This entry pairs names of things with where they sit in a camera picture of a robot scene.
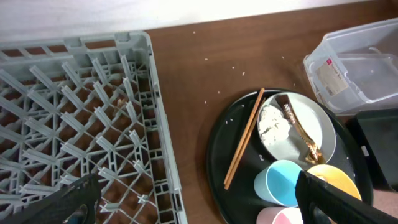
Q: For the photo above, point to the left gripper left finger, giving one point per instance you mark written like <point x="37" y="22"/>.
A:
<point x="77" y="201"/>

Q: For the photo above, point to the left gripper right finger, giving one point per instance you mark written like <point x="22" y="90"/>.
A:
<point x="320" y="202"/>

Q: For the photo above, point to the yellow bowl with shells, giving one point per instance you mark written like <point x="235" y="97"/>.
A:
<point x="336" y="177"/>

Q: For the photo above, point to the light blue cup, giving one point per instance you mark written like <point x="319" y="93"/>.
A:
<point x="276" y="183"/>

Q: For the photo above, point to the gold brown snack wrapper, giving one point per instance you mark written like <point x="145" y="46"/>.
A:
<point x="314" y="155"/>

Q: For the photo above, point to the pink cup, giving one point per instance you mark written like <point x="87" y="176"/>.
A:
<point x="279" y="215"/>

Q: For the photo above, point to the white tissue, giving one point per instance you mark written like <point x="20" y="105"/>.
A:
<point x="273" y="127"/>

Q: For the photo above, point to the grey dishwasher rack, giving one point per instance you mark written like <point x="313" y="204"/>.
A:
<point x="87" y="105"/>

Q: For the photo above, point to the round black tray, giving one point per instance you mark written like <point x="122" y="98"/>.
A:
<point x="240" y="204"/>

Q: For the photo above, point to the grey round plate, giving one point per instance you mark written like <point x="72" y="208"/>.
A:
<point x="315" y="122"/>

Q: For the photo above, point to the black rectangular tray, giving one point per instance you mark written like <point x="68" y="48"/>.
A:
<point x="375" y="132"/>

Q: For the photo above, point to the lower wooden chopstick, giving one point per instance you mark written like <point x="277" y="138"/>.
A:
<point x="249" y="134"/>

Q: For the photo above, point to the wooden chopstick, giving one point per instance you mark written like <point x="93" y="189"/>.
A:
<point x="237" y="155"/>
<point x="249" y="134"/>

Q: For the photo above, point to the upper wooden chopstick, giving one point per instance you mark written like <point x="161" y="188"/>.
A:
<point x="237" y="155"/>

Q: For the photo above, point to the clear plastic bin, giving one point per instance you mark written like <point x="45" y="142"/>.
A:
<point x="355" y="69"/>

